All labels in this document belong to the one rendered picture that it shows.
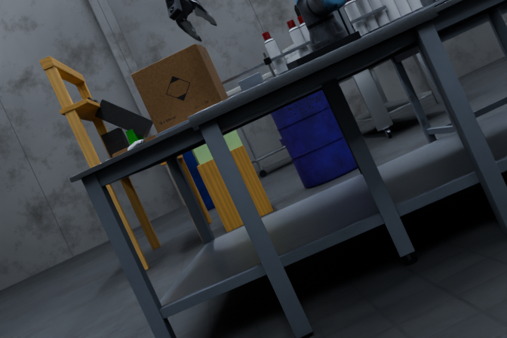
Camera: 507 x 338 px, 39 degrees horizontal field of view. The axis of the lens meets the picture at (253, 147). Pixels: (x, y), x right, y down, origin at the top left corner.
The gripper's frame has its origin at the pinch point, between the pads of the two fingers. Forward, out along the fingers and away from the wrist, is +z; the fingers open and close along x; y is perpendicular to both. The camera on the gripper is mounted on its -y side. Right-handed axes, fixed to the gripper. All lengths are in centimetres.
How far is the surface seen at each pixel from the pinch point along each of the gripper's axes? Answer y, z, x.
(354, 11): 86, 41, -26
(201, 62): 37.0, 7.1, 24.1
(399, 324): -57, 100, 4
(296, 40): 80, 32, 1
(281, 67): 75, 35, 14
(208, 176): 304, 86, 198
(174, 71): 35.1, 1.8, 34.0
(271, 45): 78, 26, 10
